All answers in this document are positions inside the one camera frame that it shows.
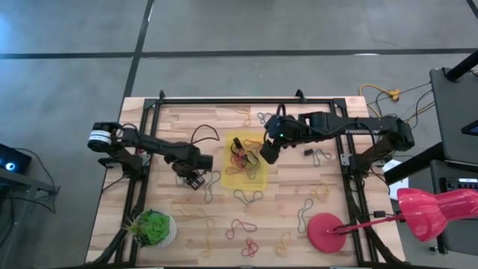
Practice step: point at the black pole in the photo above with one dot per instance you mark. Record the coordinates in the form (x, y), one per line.
(463, 65)

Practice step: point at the yellow translucent plastic bin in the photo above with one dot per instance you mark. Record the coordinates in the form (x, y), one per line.
(261, 183)

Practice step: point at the gray metal bracket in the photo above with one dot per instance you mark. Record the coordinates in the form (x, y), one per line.
(345, 159)

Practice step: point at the succulent in white patterned pot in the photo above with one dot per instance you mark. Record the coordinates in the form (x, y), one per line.
(151, 228)

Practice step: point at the black computer tower blue light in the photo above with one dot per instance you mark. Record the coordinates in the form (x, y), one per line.
(18, 157)

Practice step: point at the black equipment case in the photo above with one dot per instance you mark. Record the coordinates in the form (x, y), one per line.
(438, 175)

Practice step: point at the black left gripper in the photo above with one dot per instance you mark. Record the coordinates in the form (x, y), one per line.
(188, 172)

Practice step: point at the black metal table frame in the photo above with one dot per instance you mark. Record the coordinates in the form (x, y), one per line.
(242, 101)

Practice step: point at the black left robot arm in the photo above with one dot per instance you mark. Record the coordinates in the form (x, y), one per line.
(157, 145)

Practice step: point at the red rubber band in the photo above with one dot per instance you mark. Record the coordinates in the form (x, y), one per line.
(237, 160)
(233, 224)
(249, 247)

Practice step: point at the white paper sheet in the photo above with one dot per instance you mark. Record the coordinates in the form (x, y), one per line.
(397, 187)

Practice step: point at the yellow rubber band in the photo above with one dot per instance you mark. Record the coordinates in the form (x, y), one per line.
(247, 119)
(282, 246)
(257, 142)
(208, 239)
(321, 194)
(186, 213)

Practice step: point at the gray equipment cart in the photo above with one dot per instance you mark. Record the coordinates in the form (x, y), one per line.
(455, 112)

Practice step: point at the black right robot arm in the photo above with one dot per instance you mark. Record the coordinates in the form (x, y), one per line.
(354, 127)

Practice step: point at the red desk lamp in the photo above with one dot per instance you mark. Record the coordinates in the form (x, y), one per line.
(326, 232)

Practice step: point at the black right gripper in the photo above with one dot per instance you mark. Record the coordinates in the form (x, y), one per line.
(282, 130)

